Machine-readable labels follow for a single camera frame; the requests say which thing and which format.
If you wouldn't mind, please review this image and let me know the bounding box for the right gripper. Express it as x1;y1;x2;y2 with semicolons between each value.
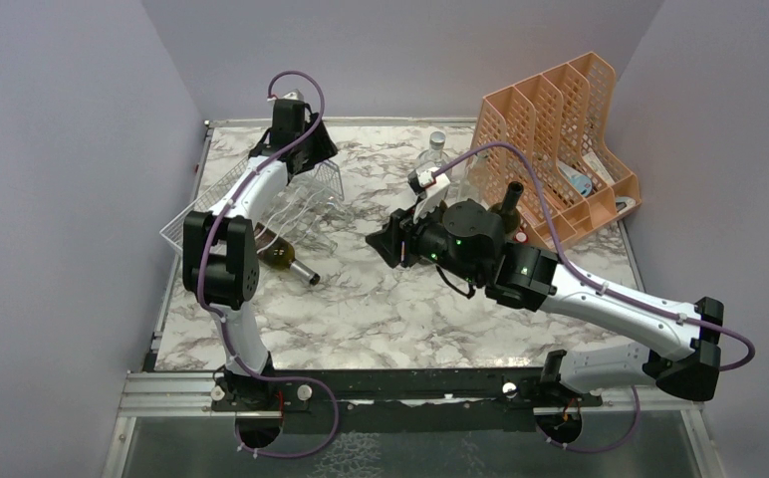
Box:
366;196;484;287

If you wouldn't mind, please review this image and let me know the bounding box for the clear round liquor bottle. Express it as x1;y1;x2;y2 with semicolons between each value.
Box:
414;130;450;173

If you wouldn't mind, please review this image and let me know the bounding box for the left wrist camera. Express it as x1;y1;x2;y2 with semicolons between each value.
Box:
268;89;309;134

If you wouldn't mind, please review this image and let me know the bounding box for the white wire wine rack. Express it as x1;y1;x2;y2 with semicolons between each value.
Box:
160;160;350;254

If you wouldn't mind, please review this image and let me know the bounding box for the peach plastic file organizer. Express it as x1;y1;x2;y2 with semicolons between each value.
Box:
471;52;641;249

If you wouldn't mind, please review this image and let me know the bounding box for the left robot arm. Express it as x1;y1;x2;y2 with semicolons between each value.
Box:
181;98;337;409

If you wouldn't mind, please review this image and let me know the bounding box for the black mounting rail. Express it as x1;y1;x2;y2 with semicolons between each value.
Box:
210;366;603;435

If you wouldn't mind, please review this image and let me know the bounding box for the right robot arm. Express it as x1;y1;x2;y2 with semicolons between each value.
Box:
366;200;723;405

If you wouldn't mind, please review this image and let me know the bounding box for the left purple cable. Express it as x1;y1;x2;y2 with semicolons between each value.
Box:
196;70;341;461

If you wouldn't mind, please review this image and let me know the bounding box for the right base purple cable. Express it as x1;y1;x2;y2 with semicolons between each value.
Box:
534;385;643;456

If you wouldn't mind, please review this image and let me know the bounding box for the green wine bottle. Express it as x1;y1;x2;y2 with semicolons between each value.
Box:
489;181;524;238
254;223;321;286

